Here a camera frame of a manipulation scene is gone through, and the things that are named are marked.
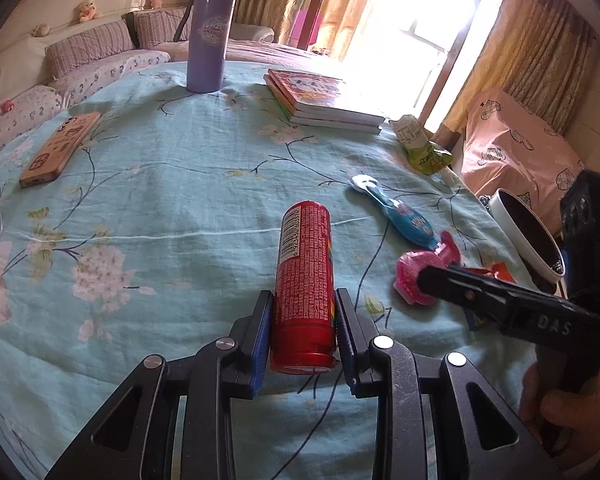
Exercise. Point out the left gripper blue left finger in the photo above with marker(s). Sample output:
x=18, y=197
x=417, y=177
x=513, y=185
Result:
x=257, y=342

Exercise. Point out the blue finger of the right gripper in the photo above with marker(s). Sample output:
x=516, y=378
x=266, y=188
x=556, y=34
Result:
x=456, y=286

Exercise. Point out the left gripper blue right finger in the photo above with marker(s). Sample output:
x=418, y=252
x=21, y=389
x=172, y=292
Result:
x=354, y=334

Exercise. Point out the red cylindrical snack can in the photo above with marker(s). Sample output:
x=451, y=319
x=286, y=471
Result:
x=303, y=336

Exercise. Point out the blue bottle-shaped candy pack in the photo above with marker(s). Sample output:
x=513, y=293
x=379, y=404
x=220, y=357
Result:
x=408, y=222

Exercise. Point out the orange blue snack bag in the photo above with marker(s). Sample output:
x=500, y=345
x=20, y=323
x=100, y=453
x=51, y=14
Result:
x=495, y=273

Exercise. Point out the black white-rimmed trash bin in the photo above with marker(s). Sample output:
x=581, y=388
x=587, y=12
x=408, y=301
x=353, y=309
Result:
x=533, y=242

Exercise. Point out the person's right hand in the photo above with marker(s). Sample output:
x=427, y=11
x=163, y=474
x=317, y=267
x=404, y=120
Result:
x=577, y=452

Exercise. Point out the pink heart-pattern covered furniture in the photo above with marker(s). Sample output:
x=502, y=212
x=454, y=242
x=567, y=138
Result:
x=506, y=146

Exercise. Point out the floral turquoise table cloth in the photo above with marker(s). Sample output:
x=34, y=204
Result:
x=164, y=227

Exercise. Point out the stack of colourful books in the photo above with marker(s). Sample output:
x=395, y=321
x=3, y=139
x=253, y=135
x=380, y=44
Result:
x=310, y=99

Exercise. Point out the right beige curtain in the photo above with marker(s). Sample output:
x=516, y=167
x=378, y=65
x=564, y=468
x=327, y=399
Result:
x=539, y=52

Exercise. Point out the wooden remote-like block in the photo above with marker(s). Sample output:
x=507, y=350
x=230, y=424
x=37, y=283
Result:
x=50, y=160

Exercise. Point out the purple water bottle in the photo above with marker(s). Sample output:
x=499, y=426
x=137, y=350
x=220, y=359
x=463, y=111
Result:
x=208, y=37

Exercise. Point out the sofa with striped cushions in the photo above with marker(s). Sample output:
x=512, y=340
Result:
x=41, y=76

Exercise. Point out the cream plush toy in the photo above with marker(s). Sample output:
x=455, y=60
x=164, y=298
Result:
x=87, y=11

